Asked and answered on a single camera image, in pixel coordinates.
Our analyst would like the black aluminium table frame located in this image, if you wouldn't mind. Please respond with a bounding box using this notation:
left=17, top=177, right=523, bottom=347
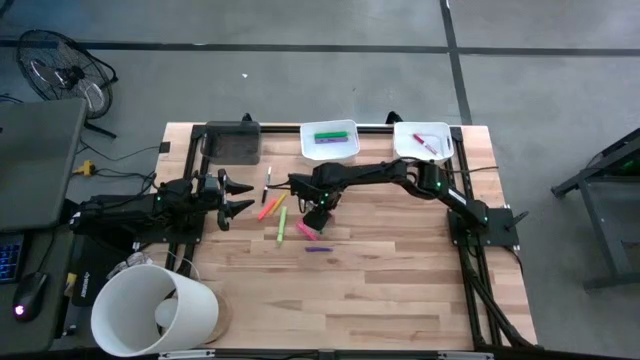
left=164, top=122, right=539, bottom=359

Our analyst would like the thin black marker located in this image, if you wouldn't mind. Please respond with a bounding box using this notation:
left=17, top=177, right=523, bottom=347
left=260, top=165, right=273, bottom=205

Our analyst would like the black computer mouse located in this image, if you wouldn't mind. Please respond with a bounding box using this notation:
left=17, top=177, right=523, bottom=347
left=12, top=271, right=49, bottom=323

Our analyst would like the white plastic bin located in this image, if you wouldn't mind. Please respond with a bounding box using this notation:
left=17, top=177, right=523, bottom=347
left=392, top=121, right=455, bottom=166
left=299, top=118, right=361, bottom=166

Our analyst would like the grey translucent plastic bin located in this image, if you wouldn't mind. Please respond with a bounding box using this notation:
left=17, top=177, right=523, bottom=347
left=202, top=119, right=262, bottom=166

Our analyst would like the white lamp shade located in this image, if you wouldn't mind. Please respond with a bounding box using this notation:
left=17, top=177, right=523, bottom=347
left=89, top=263, right=220, bottom=358

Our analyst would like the white light bulb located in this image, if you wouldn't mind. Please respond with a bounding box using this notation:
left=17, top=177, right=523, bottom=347
left=153, top=298, right=180, bottom=329

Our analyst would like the dark grey desk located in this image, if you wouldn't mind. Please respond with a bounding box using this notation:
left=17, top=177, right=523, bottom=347
left=0, top=222, right=79, bottom=351

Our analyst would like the black cable bundle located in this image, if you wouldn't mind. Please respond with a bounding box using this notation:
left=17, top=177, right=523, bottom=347
left=457, top=247, right=539, bottom=350

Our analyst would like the black floor fan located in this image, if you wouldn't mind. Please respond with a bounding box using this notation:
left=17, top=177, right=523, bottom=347
left=16, top=28, right=119, bottom=140

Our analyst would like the grey metal cart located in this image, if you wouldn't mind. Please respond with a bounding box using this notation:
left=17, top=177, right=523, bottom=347
left=549, top=127, right=640, bottom=291

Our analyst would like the black pad with logo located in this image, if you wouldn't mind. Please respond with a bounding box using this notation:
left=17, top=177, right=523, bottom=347
left=72, top=234, right=132, bottom=307

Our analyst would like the clear plastic wrap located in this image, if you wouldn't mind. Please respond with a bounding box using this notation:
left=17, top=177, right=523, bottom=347
left=105, top=251, right=154, bottom=281

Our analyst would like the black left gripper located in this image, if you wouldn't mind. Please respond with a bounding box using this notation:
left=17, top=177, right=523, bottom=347
left=199, top=168, right=256, bottom=232

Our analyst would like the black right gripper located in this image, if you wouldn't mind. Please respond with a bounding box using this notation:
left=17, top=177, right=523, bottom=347
left=287, top=162, right=349, bottom=232

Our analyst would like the thin red marker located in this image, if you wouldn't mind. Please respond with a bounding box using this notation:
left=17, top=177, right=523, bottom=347
left=412, top=132, right=440, bottom=156

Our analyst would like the black floor cable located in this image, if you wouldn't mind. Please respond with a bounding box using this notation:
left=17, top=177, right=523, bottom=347
left=74, top=142, right=162, bottom=194

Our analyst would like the pink highlighter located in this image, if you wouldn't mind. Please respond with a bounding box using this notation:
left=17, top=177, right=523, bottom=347
left=296, top=222, right=321, bottom=242

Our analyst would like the black keyboard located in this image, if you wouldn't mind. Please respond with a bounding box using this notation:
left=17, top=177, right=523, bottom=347
left=0, top=234, right=25, bottom=285

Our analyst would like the light green highlighter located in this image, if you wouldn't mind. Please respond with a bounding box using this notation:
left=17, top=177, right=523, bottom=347
left=276, top=205, right=289, bottom=246

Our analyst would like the grey computer monitor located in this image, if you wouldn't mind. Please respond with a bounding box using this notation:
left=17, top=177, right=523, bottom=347
left=0, top=98, right=87, bottom=232

